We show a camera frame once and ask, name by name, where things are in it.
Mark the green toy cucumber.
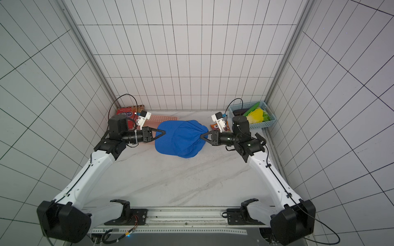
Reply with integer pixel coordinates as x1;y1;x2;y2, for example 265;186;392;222
243;102;260;116

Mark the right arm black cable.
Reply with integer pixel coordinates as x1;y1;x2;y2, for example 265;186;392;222
224;98;341;246

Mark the aluminium mounting rail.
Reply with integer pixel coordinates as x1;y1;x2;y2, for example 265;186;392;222
86;207;276;237

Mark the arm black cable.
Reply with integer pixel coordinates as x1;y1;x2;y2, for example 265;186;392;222
224;98;341;246
42;93;139;246

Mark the light blue plastic basket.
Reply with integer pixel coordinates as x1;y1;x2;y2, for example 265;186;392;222
227;101;277;129

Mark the red cookie snack bag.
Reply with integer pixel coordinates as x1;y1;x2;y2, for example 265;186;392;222
117;105;145;130

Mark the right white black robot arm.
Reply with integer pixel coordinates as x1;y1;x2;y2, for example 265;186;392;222
200;112;316;246

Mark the pink plastic basket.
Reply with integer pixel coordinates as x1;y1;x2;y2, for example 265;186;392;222
143;115;178;129

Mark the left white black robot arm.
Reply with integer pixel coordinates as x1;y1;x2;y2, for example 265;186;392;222
37;114;166;243

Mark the orange Fox's candy bag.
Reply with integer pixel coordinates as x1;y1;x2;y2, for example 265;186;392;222
210;123;230;131

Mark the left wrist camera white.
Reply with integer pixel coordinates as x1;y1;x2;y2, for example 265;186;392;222
136;110;151;130

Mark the purple toy eggplant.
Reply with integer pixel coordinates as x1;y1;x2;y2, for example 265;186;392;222
233;109;248;116

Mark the yellow toy cabbage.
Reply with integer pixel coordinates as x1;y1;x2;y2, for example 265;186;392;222
247;108;270;124

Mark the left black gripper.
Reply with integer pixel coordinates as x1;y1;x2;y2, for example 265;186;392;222
122;126;165;144

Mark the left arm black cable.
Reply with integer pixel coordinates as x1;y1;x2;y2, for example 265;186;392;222
42;93;139;246

